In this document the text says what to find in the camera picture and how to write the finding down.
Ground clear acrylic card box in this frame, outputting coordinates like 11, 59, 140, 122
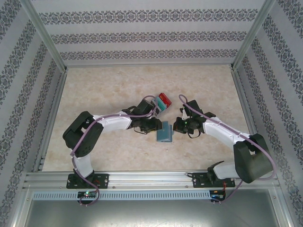
151, 92, 173, 118

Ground blue card holder wallet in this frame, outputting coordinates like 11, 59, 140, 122
155, 121, 174, 144

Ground teal credit card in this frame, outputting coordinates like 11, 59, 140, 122
154, 97, 167, 111

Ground red card with gold print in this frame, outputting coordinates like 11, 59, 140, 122
157, 92, 173, 107

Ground right controller circuit board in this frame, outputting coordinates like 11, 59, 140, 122
210, 188, 227, 202

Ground controller circuit board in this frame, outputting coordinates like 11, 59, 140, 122
210, 188, 227, 202
77, 190, 98, 200

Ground grey sheet metal panel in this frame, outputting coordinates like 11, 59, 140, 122
13, 186, 291, 227

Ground left controller circuit board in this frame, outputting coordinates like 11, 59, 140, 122
77, 190, 98, 200

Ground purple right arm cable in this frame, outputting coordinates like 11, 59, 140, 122
178, 94, 277, 204

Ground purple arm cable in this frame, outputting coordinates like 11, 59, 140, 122
71, 95, 159, 207
178, 94, 277, 204

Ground aluminium back rail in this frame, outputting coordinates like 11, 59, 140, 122
64, 61, 235, 69

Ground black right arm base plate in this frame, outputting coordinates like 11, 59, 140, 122
191, 172, 236, 189

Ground aluminium mounting rail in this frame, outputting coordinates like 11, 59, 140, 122
22, 170, 282, 190

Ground aluminium right side rail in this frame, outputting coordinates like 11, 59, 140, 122
230, 66, 269, 170

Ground slotted grey cable duct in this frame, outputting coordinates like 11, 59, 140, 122
32, 190, 212, 201

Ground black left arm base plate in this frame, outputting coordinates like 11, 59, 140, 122
66, 173, 110, 190

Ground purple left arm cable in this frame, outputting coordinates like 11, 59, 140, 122
71, 95, 159, 207

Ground aluminium right frame post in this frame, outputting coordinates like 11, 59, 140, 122
233, 0, 277, 70

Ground aluminium frame post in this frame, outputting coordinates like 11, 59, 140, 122
233, 0, 277, 70
20, 0, 69, 73

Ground aluminium left side rail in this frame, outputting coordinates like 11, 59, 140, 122
33, 67, 69, 172

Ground aluminium left frame post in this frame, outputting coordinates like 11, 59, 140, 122
20, 0, 69, 73

